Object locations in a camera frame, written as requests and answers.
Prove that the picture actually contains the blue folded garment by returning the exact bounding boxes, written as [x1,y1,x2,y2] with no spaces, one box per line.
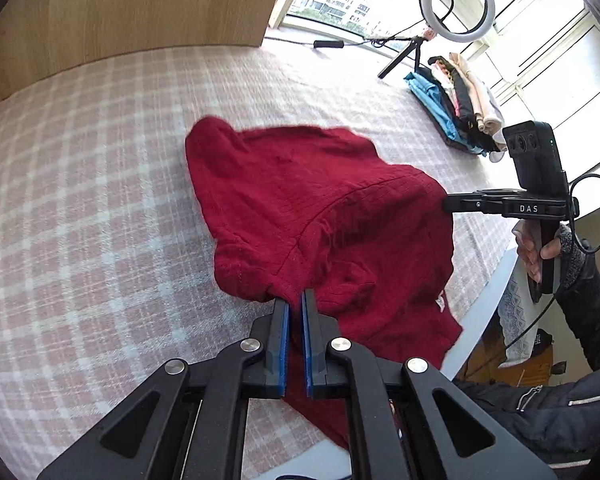
[404,71,483,156]

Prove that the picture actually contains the white ring light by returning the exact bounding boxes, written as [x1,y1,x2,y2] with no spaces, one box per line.
[419,0,496,43]

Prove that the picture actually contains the stack of folded clothes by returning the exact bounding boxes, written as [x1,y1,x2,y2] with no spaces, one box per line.
[450,52,505,133]

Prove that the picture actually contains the person's right forearm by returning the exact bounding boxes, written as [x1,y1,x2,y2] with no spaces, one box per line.
[555,242,600,376]

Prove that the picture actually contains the black folded garment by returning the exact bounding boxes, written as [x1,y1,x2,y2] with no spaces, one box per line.
[442,60,501,153]

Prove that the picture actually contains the dark red shirt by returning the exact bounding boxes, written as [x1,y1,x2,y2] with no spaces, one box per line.
[185,116,465,451]

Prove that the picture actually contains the apartment buildings outside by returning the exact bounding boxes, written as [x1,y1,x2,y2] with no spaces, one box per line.
[287,0,381,28]

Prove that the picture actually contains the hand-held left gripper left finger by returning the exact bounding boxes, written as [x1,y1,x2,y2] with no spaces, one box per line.
[37,297,293,480]

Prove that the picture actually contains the light wooden board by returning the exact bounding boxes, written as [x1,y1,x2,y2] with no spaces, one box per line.
[0,0,303,113]

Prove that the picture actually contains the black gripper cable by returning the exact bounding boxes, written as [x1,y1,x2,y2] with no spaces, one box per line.
[502,174,600,361]

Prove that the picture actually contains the pink plaid blanket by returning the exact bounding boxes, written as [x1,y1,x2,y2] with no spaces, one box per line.
[0,40,526,480]

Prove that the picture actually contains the person's black jacket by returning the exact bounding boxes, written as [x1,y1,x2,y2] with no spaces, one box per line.
[450,372,600,468]

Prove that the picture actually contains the black cable with inline switch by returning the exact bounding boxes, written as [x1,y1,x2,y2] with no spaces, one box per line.
[265,20,423,52]

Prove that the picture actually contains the black mini tripod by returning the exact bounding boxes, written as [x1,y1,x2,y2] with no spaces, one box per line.
[377,35,433,79]

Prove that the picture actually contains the person's right hand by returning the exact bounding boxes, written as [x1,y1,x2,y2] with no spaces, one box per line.
[512,220,588,290]

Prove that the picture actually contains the white lace cloth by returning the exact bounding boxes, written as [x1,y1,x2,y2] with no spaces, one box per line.
[497,260,556,367]

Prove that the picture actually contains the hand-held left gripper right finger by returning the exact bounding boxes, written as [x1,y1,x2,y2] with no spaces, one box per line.
[300,288,558,480]

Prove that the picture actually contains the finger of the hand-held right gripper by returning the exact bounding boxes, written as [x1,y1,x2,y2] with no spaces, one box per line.
[442,189,523,217]

